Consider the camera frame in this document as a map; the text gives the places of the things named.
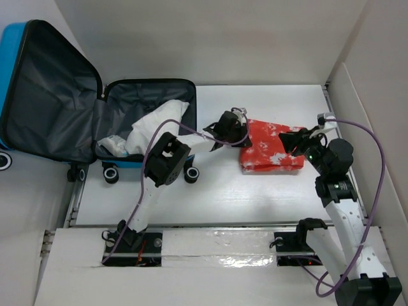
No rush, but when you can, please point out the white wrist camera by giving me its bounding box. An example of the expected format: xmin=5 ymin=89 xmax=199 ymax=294
xmin=309 ymin=112 xmax=337 ymax=138
xmin=231 ymin=107 xmax=248 ymax=126

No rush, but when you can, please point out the white cotton pads packet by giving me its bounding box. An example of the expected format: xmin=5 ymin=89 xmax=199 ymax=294
xmin=97 ymin=135 xmax=129 ymax=158

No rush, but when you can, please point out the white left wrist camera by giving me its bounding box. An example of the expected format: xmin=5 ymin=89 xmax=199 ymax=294
xmin=231 ymin=107 xmax=248 ymax=126

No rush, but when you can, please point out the aluminium front rail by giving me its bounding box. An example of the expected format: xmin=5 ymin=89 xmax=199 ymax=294
xmin=68 ymin=222 xmax=367 ymax=231

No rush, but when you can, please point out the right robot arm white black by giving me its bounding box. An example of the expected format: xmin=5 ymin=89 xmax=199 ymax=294
xmin=279 ymin=127 xmax=402 ymax=305

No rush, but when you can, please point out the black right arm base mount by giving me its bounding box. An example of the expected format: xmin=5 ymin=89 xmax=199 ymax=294
xmin=269 ymin=218 xmax=328 ymax=266

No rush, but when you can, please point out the blue kids suitcase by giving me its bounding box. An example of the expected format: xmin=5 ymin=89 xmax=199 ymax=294
xmin=1 ymin=20 xmax=197 ymax=184

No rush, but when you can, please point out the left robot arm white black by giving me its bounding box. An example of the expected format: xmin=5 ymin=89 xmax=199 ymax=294
xmin=115 ymin=108 xmax=252 ymax=253

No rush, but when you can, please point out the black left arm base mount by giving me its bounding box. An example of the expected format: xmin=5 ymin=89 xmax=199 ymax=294
xmin=101 ymin=231 xmax=163 ymax=267

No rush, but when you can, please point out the white right side panel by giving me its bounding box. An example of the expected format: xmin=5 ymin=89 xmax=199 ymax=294
xmin=328 ymin=63 xmax=407 ymax=293

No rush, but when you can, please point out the white front foam board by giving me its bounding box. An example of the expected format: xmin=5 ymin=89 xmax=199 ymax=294
xmin=35 ymin=227 xmax=335 ymax=305

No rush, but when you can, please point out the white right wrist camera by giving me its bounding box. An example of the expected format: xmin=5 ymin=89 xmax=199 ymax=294
xmin=309 ymin=112 xmax=337 ymax=138

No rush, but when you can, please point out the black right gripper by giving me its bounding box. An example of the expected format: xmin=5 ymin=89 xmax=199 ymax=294
xmin=277 ymin=126 xmax=330 ymax=176

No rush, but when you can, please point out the orange white tie-dye cloth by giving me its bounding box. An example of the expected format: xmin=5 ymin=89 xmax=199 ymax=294
xmin=239 ymin=119 xmax=305 ymax=174

